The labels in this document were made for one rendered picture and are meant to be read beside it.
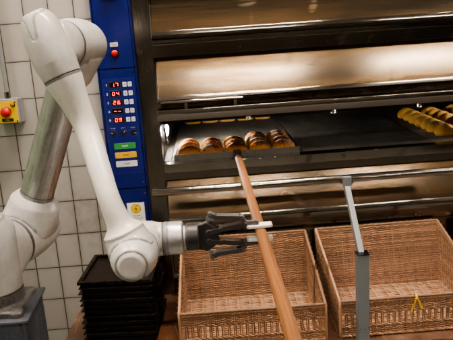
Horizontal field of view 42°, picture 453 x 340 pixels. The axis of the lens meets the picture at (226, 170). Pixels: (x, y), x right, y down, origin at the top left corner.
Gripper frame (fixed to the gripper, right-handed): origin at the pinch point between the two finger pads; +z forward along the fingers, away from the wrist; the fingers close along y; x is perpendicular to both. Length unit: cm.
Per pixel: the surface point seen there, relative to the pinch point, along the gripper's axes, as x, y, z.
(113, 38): -93, -52, -47
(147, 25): -96, -56, -33
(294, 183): -58, 3, 19
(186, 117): -81, -20, -20
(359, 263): -35, 27, 37
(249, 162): -95, 3, 5
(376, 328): -49, 60, 47
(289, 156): -95, 2, 23
